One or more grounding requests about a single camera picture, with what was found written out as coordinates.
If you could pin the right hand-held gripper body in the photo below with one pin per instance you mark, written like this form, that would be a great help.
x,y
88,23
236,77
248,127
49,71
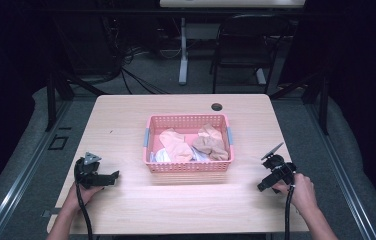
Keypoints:
x,y
284,170

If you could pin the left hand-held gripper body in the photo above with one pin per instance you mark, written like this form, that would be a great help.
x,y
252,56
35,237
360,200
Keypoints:
x,y
84,171

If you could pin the person's left hand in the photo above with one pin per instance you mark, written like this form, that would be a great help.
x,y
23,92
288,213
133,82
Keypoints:
x,y
81,198

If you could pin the person's right hand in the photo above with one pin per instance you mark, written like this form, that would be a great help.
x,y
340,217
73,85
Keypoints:
x,y
304,195

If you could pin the light blue sock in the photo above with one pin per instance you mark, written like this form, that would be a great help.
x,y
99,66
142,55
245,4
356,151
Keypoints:
x,y
161,156
200,156

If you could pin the pink sock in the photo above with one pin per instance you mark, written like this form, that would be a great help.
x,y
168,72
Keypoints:
x,y
176,145

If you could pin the tan sock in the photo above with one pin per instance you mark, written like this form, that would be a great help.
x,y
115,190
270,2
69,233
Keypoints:
x,y
211,145

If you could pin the black metal stand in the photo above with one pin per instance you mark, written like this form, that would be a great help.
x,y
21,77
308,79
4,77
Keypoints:
x,y
323,103
51,100

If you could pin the pink plastic basket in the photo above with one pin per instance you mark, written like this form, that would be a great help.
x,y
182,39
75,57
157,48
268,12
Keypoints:
x,y
186,121

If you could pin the black folding chair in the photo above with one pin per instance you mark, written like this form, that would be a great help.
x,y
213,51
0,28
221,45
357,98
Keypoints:
x,y
246,36

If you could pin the white desk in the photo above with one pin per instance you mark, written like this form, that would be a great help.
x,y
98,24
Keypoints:
x,y
183,50

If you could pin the aluminium floor rail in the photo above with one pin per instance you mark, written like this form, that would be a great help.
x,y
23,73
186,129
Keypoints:
x,y
19,186
342,186

